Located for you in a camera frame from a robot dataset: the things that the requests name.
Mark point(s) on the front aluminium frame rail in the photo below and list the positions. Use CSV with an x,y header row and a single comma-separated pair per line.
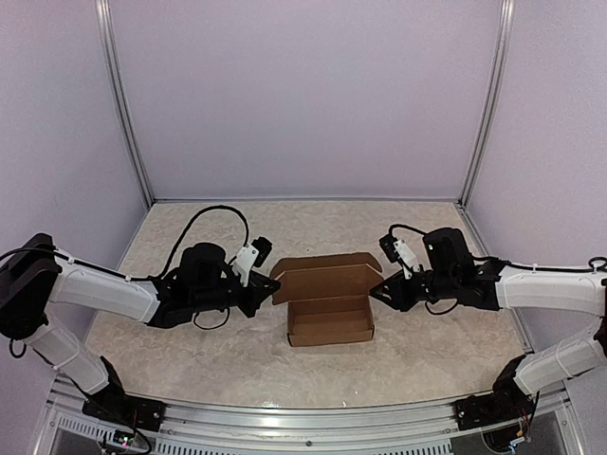
x,y
427,427

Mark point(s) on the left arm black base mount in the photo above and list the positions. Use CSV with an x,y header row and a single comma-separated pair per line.
x,y
127,410

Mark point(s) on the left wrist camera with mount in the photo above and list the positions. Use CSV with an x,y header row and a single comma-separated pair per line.
x,y
250,256

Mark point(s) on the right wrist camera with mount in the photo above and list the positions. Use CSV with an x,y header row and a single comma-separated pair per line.
x,y
397,252

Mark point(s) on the aluminium corner post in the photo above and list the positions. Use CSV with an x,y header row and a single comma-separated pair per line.
x,y
496,75
112,61

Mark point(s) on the left aluminium corner post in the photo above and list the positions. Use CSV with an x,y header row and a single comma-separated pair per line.
x,y
112,61

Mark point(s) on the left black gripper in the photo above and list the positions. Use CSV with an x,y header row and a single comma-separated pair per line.
x,y
258,293

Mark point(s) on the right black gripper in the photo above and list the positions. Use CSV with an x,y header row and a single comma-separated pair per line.
x,y
401,299

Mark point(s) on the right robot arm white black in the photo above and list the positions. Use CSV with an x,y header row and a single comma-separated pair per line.
x,y
493,284

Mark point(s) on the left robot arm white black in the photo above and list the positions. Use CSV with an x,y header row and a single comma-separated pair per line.
x,y
38,274

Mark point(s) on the brown cardboard box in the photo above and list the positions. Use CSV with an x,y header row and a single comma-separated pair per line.
x,y
327,298

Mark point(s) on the right aluminium corner post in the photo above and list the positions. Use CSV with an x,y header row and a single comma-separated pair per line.
x,y
496,75

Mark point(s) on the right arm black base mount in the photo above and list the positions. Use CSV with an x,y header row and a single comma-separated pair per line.
x,y
477,411

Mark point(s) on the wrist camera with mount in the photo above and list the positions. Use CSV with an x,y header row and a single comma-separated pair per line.
x,y
250,256
397,252

